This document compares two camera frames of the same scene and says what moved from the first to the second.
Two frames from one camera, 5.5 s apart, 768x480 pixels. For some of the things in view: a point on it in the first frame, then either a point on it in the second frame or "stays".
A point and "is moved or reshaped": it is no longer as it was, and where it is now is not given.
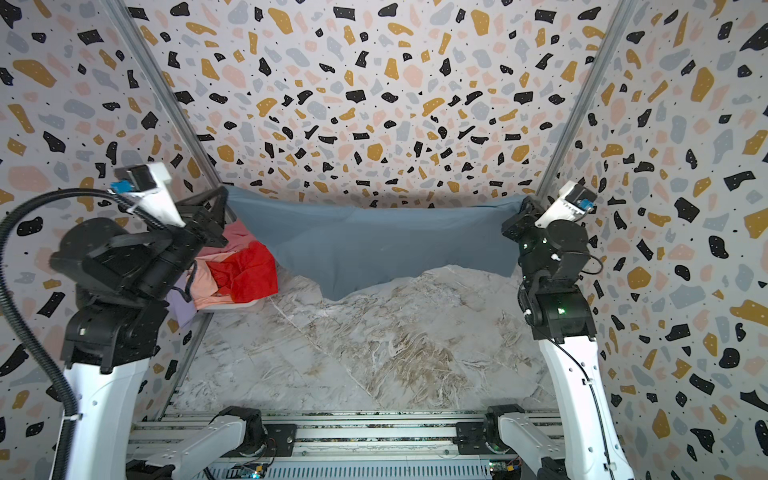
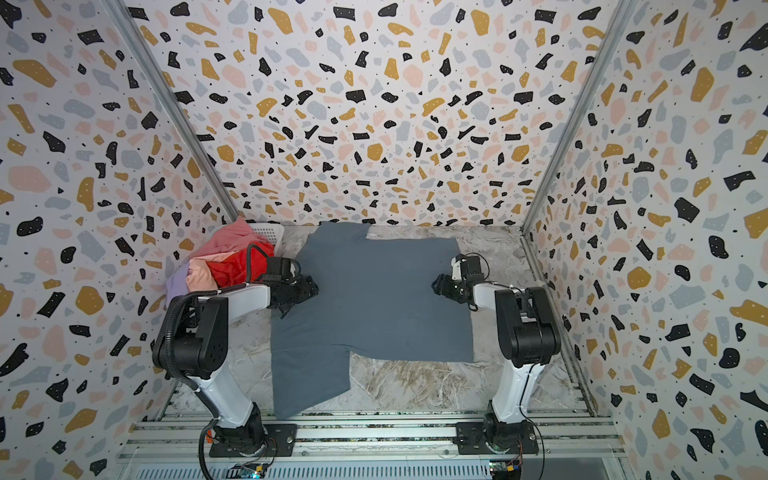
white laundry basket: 256,306 is moved or reshaped
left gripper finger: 220,194 → 310,287
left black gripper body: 181,246 → 292,292
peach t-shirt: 203,284 stays
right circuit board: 505,469 stays
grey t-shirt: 342,247 → 374,296
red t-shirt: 247,275 stays
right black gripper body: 519,222 → 445,287
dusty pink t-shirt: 237,236 stays
